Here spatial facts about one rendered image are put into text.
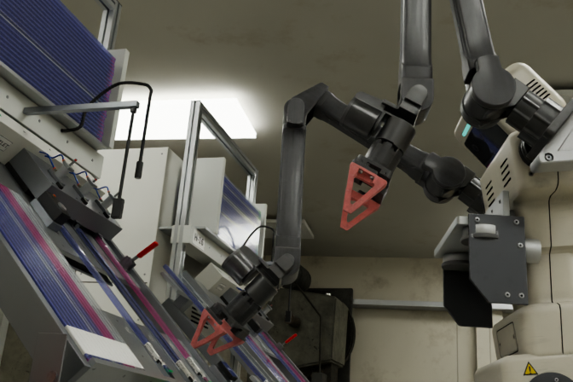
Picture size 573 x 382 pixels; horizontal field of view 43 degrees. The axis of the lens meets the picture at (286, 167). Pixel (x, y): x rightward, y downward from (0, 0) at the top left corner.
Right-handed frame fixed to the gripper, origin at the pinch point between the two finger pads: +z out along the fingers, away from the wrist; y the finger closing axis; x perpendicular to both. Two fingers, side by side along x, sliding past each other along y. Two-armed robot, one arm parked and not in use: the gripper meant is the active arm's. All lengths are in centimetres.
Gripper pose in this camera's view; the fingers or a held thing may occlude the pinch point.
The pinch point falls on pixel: (203, 347)
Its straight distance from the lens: 161.4
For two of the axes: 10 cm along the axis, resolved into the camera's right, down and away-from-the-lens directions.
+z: -7.1, 7.0, -0.9
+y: -2.5, -3.7, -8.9
